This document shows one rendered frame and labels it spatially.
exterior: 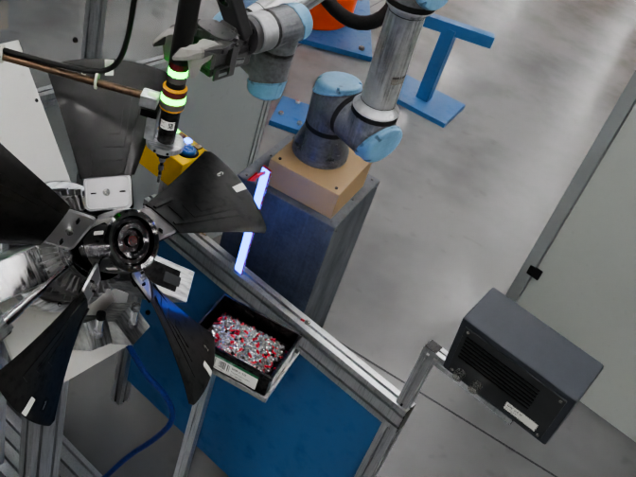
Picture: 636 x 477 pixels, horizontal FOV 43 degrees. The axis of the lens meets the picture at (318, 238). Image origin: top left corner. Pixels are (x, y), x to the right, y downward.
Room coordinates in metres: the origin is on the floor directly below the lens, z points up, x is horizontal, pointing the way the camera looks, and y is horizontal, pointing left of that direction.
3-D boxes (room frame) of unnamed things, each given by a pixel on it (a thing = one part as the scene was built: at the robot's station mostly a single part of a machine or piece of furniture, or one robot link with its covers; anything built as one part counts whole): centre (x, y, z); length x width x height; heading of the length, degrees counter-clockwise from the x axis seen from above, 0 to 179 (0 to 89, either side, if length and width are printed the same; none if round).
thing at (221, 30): (1.31, 0.27, 1.56); 0.12 x 0.08 x 0.09; 153
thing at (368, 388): (1.48, 0.07, 0.82); 0.90 x 0.04 x 0.08; 63
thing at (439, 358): (1.24, -0.40, 1.04); 0.24 x 0.03 x 0.03; 63
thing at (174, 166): (1.66, 0.42, 1.02); 0.16 x 0.10 x 0.11; 63
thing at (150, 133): (1.20, 0.33, 1.42); 0.09 x 0.07 x 0.10; 97
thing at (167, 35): (1.23, 0.35, 1.56); 0.09 x 0.03 x 0.06; 143
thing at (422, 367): (1.28, -0.31, 0.96); 0.03 x 0.03 x 0.20; 63
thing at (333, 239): (1.82, 0.07, 0.50); 0.30 x 0.30 x 1.00; 74
